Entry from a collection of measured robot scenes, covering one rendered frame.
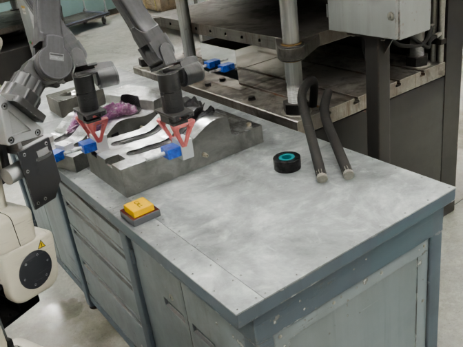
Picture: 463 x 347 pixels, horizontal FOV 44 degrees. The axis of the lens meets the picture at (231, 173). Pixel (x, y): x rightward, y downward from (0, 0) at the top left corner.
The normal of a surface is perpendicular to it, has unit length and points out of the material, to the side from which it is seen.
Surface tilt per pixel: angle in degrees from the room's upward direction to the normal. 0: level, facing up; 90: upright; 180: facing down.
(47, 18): 64
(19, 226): 90
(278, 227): 0
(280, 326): 90
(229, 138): 90
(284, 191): 0
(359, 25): 90
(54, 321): 0
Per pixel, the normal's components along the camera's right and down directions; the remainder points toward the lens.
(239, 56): 0.58, 0.30
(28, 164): 0.85, 0.14
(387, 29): -0.80, 0.35
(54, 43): 0.58, -0.07
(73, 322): -0.12, -0.89
